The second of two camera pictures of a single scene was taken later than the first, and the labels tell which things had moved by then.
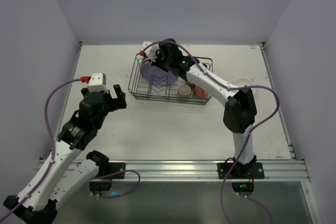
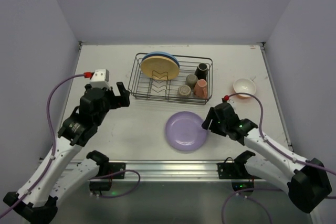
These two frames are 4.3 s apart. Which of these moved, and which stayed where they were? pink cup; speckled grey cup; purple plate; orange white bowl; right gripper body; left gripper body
Moved: purple plate; right gripper body
Stayed: speckled grey cup; left gripper body; pink cup; orange white bowl
